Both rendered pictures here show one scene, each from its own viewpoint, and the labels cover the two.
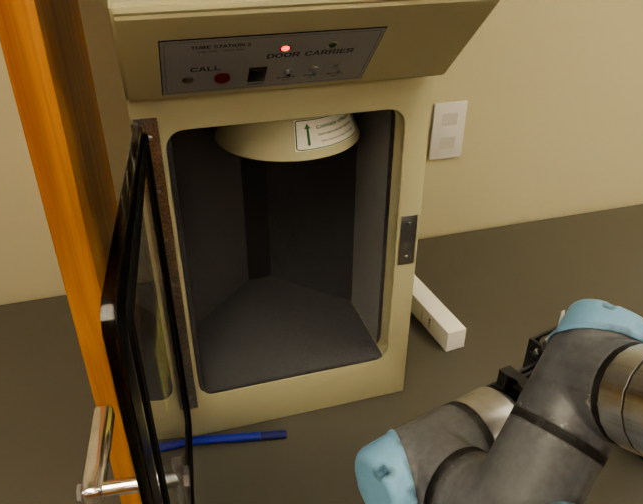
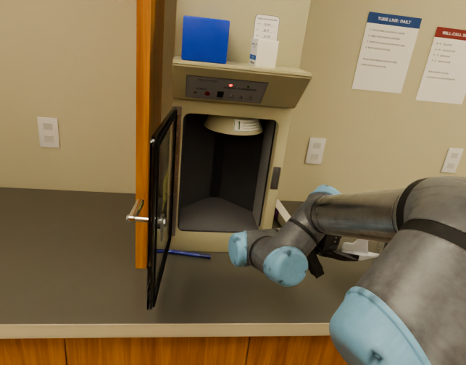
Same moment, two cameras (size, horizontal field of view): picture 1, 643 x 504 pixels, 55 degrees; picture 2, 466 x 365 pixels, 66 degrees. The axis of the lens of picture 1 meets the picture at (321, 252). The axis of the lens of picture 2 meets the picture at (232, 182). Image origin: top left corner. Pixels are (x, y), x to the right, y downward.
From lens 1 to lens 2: 0.35 m
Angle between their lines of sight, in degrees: 11
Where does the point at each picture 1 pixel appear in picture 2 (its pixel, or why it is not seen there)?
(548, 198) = not seen: hidden behind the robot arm
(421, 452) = (253, 236)
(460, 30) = (297, 89)
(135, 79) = (177, 88)
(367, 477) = (231, 244)
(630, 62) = (410, 134)
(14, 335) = (104, 203)
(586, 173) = (385, 185)
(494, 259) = not seen: hidden behind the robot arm
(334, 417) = not seen: hidden behind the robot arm
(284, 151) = (228, 129)
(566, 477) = (298, 240)
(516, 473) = (281, 237)
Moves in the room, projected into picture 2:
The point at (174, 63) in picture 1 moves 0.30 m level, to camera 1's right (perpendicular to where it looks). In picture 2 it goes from (190, 84) to (319, 101)
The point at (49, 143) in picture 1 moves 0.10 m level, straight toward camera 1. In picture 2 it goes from (143, 103) to (145, 114)
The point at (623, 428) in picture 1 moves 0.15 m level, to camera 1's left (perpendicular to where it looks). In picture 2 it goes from (316, 217) to (236, 203)
